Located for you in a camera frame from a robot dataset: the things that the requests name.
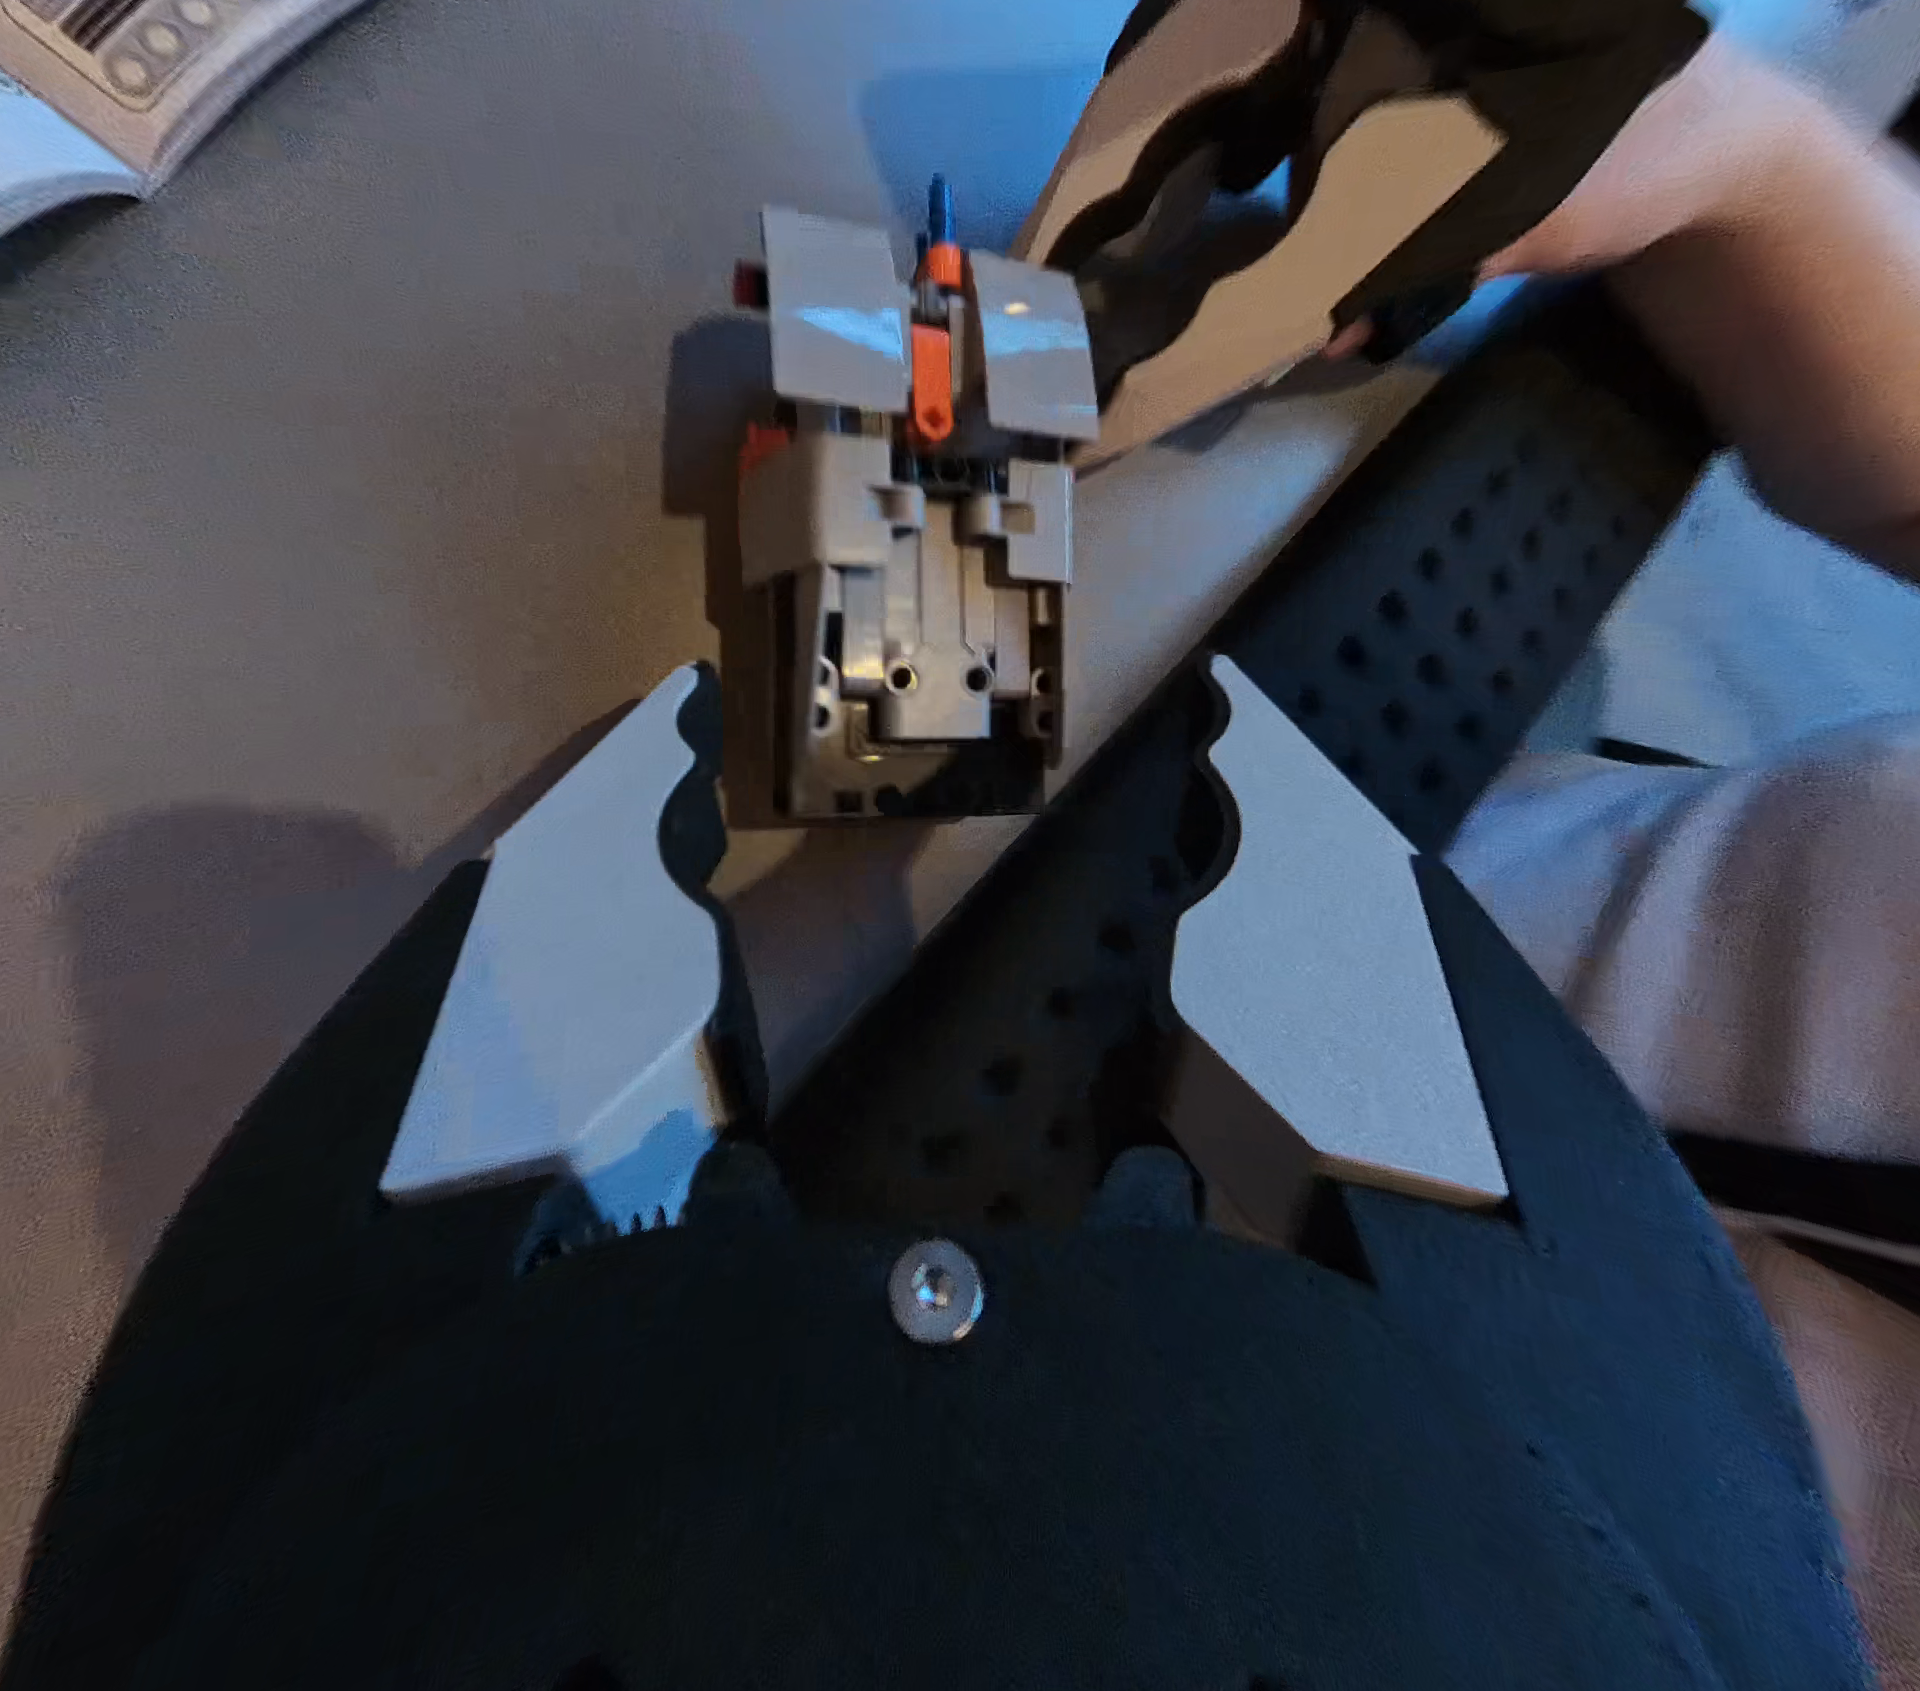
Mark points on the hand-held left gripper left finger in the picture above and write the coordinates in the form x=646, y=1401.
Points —
x=554, y=971

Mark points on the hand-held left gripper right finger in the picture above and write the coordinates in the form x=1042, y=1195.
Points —
x=1320, y=971

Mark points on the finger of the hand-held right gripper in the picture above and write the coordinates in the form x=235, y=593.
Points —
x=1380, y=176
x=1200, y=26

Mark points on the grey toy brick model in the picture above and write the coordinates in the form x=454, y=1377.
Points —
x=901, y=581

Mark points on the grey desk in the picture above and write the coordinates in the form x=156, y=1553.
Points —
x=375, y=445

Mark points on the person's right hand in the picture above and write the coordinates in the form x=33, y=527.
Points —
x=1770, y=266

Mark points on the black perforated chair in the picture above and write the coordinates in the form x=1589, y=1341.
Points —
x=1425, y=611

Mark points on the person's light trousers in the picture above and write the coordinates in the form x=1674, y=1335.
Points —
x=1695, y=911

